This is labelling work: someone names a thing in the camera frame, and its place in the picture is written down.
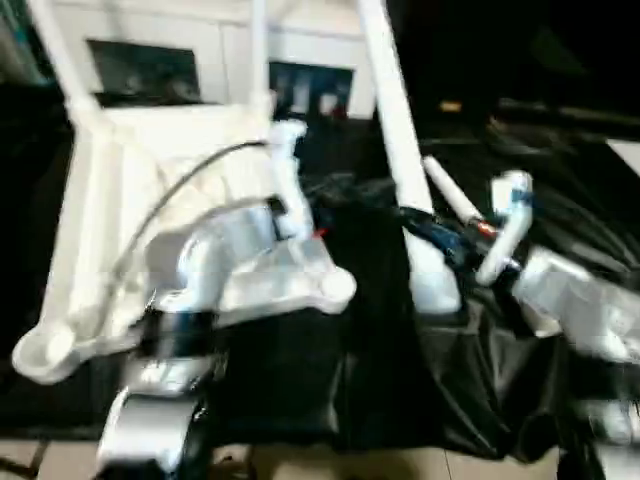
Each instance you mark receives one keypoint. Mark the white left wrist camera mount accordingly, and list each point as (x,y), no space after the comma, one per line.
(290,175)

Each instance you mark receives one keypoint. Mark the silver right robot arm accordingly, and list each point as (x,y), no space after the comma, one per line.
(575,300)

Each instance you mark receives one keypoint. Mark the white glass-door cabinet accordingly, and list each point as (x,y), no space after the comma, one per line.
(210,30)

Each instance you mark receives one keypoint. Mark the white flat panel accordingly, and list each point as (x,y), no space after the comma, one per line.
(627,155)

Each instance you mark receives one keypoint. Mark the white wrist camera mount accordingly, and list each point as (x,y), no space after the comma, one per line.
(510,215)
(290,175)

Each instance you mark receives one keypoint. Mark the white plastic table top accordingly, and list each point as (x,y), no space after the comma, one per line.
(125,165)

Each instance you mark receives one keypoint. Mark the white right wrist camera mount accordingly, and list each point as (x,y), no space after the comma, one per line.
(510,215)

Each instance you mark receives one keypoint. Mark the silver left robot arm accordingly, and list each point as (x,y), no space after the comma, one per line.
(210,260)

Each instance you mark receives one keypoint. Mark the white plastic table leg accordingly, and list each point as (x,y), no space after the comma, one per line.
(262,50)
(400,125)
(60,60)
(450,190)

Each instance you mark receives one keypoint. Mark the black table mat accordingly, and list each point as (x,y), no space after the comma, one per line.
(325,375)

